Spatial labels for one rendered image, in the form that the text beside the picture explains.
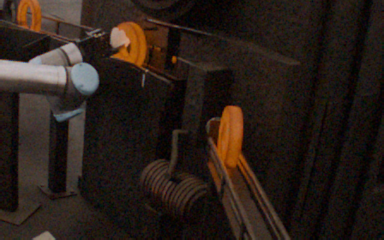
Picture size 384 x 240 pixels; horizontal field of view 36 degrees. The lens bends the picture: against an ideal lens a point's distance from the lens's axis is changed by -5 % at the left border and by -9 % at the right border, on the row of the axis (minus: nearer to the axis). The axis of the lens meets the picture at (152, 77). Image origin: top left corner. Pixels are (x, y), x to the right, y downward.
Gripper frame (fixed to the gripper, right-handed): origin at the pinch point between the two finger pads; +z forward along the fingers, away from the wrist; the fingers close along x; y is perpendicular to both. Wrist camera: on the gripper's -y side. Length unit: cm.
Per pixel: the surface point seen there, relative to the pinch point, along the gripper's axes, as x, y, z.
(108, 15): 21.5, 1.6, 6.2
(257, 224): -96, 0, -35
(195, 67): -38.6, 4.1, -3.5
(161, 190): -49, -21, -27
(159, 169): -44, -18, -23
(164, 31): -10.8, 3.8, 7.0
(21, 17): 80, -9, -5
